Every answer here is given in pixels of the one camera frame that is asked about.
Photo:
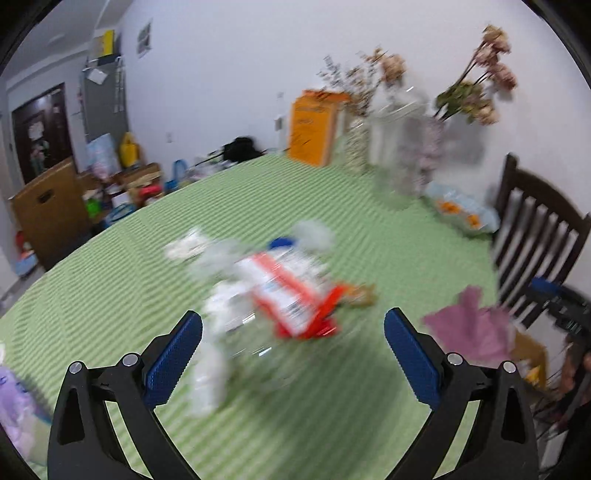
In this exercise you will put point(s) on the crumpled white tissue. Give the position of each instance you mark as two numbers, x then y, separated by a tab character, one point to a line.
187	247

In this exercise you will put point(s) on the green checkered tablecloth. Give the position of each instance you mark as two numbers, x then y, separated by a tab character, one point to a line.
323	203

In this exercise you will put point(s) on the black bag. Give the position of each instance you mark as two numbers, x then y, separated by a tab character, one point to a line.
240	148

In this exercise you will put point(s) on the dark door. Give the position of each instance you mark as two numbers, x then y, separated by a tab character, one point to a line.
44	134

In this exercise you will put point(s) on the yellow tote bag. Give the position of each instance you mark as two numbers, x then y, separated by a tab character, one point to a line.
130	150

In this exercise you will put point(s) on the blue bottle cap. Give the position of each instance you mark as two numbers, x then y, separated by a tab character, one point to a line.
281	242

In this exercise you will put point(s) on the orange box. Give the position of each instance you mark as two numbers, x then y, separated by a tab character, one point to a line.
314	129

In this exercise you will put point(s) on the purple cloth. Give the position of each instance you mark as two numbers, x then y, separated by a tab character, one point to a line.
471	325

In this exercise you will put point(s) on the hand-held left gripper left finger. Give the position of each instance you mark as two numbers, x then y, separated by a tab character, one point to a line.
173	360

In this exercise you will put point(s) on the white paper note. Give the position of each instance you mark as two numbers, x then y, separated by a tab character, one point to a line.
97	76

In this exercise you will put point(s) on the red white snack bag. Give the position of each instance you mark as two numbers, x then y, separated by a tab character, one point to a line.
286	295

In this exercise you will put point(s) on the floral patterned vase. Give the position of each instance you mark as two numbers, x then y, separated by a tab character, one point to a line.
358	145

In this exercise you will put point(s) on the white tissue ball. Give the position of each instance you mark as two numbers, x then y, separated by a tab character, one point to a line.
315	235

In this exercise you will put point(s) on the glass vase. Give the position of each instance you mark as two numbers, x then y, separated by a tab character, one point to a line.
427	157

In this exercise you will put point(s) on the white electric toothbrush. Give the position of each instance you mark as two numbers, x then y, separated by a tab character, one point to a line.
279	122

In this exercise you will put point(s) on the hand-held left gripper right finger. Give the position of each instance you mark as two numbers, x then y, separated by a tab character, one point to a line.
413	360

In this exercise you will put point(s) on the clear glass jar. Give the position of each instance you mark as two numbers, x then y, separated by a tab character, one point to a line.
392	138

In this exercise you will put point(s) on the yellow box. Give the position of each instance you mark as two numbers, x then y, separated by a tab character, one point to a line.
104	44

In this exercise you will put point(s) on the dried pink flowers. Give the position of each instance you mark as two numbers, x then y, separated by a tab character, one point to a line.
485	87

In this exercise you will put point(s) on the red blue toy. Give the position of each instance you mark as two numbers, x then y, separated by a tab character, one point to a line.
27	256

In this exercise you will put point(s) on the purple tissue pack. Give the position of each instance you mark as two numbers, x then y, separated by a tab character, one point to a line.
16	410

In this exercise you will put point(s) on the dark wooden chair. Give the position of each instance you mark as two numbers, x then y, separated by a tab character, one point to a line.
535	230

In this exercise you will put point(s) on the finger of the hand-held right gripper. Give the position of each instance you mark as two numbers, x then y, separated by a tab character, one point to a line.
547	288

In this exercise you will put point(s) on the plain cardboard box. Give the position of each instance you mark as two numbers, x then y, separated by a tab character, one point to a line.
528	360

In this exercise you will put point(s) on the open cardboard box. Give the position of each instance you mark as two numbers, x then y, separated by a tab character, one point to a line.
141	175

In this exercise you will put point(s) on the grey refrigerator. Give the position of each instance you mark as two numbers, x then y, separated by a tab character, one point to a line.
104	106

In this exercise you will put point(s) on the dried flower branches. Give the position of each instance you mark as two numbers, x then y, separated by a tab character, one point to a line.
364	78

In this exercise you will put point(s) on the blue plastic basket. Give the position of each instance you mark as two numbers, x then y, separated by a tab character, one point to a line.
121	213

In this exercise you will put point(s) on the crumpled clear plastic wrap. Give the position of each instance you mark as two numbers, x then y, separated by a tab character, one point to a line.
217	341

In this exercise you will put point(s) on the white umbrella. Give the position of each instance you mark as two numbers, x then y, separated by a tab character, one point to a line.
119	85

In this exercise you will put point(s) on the blue patterned bag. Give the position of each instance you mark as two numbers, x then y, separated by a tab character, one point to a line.
104	154

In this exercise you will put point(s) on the red packaging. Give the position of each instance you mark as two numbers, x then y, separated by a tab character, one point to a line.
151	193

